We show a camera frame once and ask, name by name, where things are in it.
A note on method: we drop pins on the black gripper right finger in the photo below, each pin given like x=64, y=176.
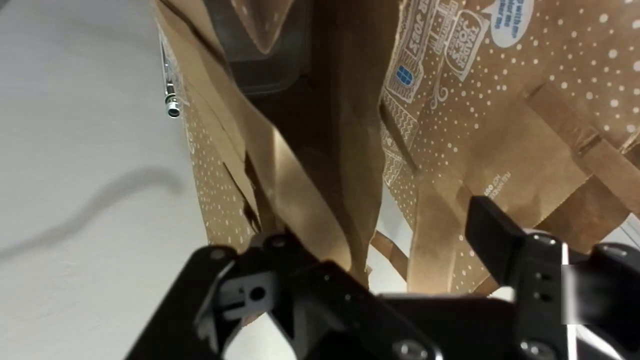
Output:
x=552, y=293

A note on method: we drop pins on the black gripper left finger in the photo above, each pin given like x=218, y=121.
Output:
x=200, y=312

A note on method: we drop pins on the brown house print paper bag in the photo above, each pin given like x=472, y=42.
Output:
x=506, y=121

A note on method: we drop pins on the brown script print paper bag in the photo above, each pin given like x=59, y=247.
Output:
x=292, y=172

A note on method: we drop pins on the small chrome bolt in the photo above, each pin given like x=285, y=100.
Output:
x=172, y=103

